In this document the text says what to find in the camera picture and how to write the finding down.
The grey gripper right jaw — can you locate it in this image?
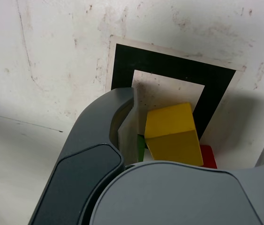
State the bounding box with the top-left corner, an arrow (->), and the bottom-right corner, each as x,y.
84,127 -> 264,225

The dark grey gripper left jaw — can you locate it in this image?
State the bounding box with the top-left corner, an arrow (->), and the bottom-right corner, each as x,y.
28,87 -> 139,225

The red cube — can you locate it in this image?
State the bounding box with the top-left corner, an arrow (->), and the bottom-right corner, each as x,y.
199,144 -> 218,169

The green cube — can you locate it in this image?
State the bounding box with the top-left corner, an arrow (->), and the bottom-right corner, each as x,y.
136,135 -> 146,163

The yellow cube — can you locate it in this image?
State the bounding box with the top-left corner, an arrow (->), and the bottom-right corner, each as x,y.
144,102 -> 204,167

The black tape square outline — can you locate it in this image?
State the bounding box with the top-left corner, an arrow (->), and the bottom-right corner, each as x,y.
110,43 -> 237,141

